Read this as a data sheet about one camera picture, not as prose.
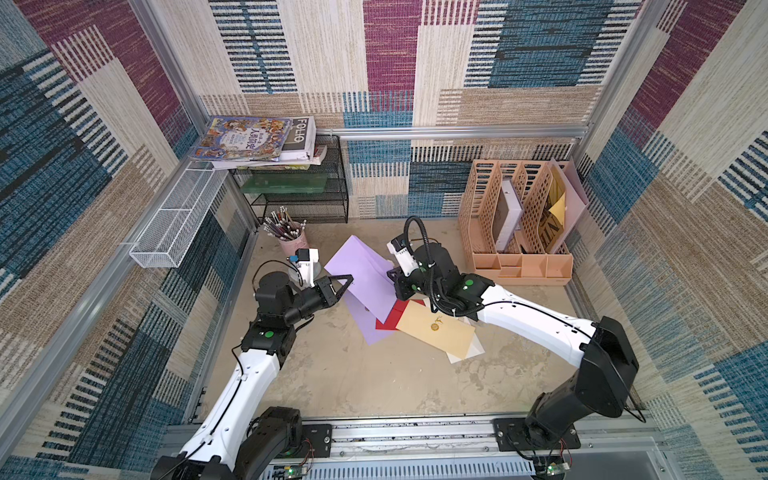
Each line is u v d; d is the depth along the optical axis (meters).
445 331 0.91
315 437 0.75
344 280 0.73
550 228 0.98
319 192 0.96
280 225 0.97
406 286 0.69
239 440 0.44
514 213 0.95
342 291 0.71
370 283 0.75
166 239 0.70
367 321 0.93
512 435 0.73
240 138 0.81
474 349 0.88
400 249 0.68
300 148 0.80
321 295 0.65
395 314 0.95
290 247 1.03
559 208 0.89
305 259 0.67
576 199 0.85
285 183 1.03
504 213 0.97
